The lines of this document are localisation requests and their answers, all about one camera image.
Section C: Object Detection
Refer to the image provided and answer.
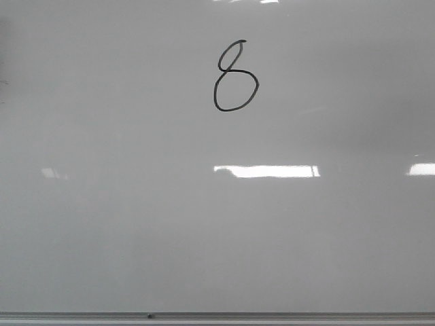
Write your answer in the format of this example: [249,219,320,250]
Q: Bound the white whiteboard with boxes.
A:
[1,1,434,312]

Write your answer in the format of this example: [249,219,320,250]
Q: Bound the grey aluminium whiteboard frame rail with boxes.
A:
[1,312,434,325]

